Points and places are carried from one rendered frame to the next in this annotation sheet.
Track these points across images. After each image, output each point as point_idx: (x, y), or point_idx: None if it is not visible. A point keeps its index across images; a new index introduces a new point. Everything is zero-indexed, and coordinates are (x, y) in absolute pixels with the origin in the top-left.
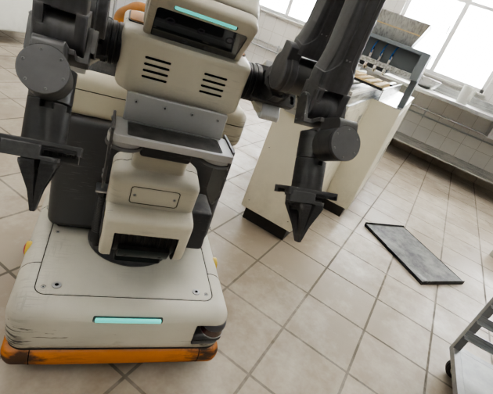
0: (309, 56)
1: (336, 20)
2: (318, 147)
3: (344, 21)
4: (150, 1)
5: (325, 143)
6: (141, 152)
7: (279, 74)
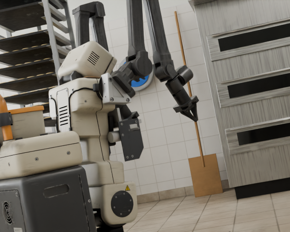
0: None
1: None
2: (130, 95)
3: None
4: (115, 64)
5: (132, 92)
6: (115, 142)
7: None
